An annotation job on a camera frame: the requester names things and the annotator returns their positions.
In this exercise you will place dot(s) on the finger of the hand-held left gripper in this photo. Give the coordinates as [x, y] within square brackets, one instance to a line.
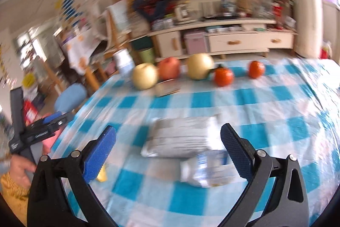
[51, 118]
[45, 132]

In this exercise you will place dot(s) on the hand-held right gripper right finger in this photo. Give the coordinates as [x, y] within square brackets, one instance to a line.
[235, 150]

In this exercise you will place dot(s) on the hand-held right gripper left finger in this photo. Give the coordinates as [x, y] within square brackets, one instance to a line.
[102, 152]

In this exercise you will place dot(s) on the white printed plastic pouch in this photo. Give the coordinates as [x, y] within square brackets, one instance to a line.
[180, 136]

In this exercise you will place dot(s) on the person's left forearm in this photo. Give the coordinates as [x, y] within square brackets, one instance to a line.
[13, 197]

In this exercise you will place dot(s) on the person's left hand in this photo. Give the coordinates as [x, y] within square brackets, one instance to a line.
[20, 169]

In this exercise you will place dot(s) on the pink cloth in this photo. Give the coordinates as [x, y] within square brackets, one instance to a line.
[51, 140]

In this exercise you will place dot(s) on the yellow snack wrapper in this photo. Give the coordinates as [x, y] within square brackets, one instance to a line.
[102, 175]

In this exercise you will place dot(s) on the blue round stool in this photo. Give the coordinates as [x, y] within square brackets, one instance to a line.
[70, 98]

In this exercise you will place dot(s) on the blue white checked tablecloth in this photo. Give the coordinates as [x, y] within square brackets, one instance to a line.
[265, 110]

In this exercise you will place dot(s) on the wooden chair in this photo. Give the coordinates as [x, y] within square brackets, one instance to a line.
[98, 67]

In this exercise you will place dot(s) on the white cloth with orange print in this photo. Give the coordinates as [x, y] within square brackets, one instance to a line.
[79, 51]

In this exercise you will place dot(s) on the tangerine with leaf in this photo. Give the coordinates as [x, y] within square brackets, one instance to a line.
[224, 76]

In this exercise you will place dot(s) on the plain tangerine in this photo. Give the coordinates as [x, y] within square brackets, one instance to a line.
[256, 69]

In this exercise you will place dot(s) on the yellow apple left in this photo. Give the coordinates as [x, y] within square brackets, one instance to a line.
[144, 76]

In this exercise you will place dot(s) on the brown flat card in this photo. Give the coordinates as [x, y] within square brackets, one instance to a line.
[168, 90]

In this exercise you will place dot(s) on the large yellow pear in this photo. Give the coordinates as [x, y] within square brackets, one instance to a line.
[199, 66]

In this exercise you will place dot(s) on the white plastic milk bottle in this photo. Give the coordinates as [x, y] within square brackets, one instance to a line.
[123, 62]

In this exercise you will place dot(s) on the red apple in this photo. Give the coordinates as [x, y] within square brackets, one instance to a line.
[169, 68]

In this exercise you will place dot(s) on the green waste bin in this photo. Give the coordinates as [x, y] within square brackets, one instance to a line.
[146, 55]

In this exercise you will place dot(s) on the cream television cabinet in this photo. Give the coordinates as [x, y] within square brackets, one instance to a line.
[239, 39]

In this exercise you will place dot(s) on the pink storage box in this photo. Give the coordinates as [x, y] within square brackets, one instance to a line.
[196, 43]

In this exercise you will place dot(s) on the brown paper bag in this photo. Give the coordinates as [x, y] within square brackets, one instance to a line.
[245, 5]

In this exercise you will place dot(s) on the white electric kettle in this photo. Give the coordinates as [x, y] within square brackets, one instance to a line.
[182, 13]

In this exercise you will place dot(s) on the clear gift bag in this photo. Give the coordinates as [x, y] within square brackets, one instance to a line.
[263, 3]

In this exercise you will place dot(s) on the dark wrapped flower bouquet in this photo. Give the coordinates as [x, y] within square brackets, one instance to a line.
[151, 6]

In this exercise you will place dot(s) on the cream curtain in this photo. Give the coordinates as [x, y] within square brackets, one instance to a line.
[300, 3]

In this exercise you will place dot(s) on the wall poster with blue bars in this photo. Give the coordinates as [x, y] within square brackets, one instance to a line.
[69, 5]

